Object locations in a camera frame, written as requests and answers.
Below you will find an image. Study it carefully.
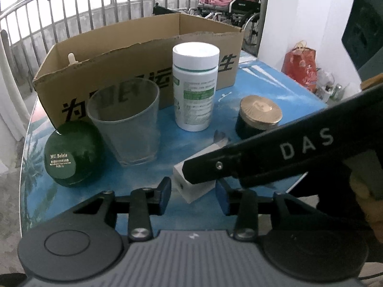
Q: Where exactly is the white small box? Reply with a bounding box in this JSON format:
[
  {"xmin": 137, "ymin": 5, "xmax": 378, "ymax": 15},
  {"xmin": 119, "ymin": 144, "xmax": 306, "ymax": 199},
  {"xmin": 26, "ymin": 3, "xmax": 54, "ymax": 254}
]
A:
[{"xmin": 173, "ymin": 141, "xmax": 231, "ymax": 205}]

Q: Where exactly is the dark green round bottle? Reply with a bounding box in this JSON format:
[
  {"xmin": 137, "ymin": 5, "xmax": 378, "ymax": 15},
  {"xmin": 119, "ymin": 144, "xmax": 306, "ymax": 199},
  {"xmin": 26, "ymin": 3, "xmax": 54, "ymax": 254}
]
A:
[{"xmin": 44, "ymin": 121, "xmax": 105, "ymax": 187}]

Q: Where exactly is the gold lid black jar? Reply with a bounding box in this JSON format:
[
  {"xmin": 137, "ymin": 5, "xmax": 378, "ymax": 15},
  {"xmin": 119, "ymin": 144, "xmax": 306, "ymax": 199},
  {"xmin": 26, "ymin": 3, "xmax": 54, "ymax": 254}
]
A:
[{"xmin": 235, "ymin": 95, "xmax": 283, "ymax": 139}]

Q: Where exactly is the clear glass cup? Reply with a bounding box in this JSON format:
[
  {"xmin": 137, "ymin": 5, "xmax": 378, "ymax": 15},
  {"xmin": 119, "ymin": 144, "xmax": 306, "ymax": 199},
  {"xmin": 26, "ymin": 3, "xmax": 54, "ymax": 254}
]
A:
[{"xmin": 86, "ymin": 78, "xmax": 160, "ymax": 166}]

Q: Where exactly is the white supplement bottle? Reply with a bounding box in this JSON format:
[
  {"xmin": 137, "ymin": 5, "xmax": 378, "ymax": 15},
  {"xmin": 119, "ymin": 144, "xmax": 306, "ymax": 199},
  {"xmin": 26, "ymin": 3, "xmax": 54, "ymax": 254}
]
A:
[{"xmin": 172, "ymin": 42, "xmax": 220, "ymax": 132}]

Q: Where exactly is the green dropper bottle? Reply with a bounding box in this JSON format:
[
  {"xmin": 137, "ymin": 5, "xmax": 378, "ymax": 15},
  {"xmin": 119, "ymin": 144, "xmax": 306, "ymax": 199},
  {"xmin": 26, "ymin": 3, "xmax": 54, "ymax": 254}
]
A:
[{"xmin": 68, "ymin": 53, "xmax": 79, "ymax": 66}]

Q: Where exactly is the person right hand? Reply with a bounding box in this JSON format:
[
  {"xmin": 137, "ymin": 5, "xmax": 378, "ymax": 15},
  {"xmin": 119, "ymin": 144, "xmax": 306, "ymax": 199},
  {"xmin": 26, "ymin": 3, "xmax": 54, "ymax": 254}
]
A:
[{"xmin": 350, "ymin": 172, "xmax": 383, "ymax": 224}]

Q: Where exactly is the red plastic bag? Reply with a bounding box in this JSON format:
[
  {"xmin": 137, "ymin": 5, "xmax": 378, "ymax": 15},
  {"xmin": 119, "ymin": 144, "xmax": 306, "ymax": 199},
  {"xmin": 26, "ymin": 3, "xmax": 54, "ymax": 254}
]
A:
[{"xmin": 281, "ymin": 41, "xmax": 317, "ymax": 92}]

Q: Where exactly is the large cardboard box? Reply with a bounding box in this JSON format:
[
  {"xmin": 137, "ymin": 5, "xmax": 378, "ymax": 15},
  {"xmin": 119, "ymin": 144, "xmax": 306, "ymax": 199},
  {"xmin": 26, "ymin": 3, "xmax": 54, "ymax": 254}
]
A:
[{"xmin": 33, "ymin": 13, "xmax": 244, "ymax": 127}]

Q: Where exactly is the wheelchair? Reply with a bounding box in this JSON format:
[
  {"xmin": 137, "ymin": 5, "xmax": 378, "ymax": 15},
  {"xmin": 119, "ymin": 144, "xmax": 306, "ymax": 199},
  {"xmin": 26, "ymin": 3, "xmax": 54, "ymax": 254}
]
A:
[{"xmin": 152, "ymin": 0, "xmax": 262, "ymax": 55}]

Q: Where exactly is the white curtain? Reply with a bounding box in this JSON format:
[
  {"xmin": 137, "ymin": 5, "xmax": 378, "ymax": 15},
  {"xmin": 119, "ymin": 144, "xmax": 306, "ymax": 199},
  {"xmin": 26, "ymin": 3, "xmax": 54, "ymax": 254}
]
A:
[{"xmin": 0, "ymin": 29, "xmax": 36, "ymax": 171}]

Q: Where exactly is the metal balcony railing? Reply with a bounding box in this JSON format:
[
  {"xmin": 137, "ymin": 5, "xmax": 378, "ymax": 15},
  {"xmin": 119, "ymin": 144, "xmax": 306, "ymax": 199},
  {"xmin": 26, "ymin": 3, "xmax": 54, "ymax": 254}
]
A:
[{"xmin": 1, "ymin": 0, "xmax": 199, "ymax": 87}]

